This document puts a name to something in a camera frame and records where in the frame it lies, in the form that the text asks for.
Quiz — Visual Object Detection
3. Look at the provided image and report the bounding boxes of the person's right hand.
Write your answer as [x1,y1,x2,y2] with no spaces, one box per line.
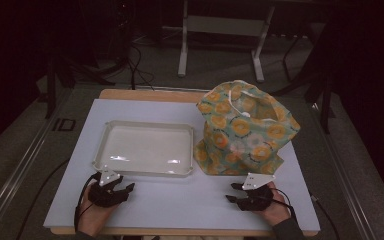
[253,181,293,228]

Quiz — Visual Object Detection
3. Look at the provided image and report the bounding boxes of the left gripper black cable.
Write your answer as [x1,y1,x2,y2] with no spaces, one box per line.
[73,171,103,233]

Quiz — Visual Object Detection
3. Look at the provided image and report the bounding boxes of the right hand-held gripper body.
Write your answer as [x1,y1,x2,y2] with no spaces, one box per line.
[239,172,277,212]

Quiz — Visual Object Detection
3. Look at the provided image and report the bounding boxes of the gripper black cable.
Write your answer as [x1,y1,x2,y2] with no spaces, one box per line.
[73,171,103,233]
[269,187,299,223]

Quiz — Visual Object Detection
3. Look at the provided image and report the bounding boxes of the black floor cable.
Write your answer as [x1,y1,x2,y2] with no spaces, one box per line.
[15,158,71,240]
[309,194,342,240]

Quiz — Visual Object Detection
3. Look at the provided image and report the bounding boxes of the white metal stand frame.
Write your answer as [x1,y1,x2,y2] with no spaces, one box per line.
[177,0,276,84]

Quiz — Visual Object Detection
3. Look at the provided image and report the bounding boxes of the black metal stand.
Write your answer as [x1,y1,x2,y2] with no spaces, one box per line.
[44,49,116,120]
[268,19,337,135]

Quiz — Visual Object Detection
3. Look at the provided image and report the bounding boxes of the metal floor rail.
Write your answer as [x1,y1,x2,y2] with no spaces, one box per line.
[0,89,76,240]
[308,99,379,240]

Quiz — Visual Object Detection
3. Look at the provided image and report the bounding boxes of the person's left hand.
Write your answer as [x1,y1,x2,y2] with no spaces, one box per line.
[77,190,121,238]

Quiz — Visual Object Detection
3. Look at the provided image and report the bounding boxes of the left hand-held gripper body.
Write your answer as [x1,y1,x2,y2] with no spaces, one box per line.
[87,164,128,209]

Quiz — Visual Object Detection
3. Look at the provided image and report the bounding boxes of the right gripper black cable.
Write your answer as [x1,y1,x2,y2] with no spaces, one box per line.
[269,187,299,223]

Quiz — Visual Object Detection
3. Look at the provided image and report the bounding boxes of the black floor cables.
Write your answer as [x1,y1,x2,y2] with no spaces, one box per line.
[125,43,156,91]

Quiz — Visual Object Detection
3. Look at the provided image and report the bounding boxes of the orange print drawstring bag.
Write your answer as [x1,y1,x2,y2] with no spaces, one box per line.
[193,79,302,177]

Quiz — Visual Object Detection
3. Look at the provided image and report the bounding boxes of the white plastic tray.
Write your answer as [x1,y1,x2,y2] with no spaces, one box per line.
[92,119,195,178]

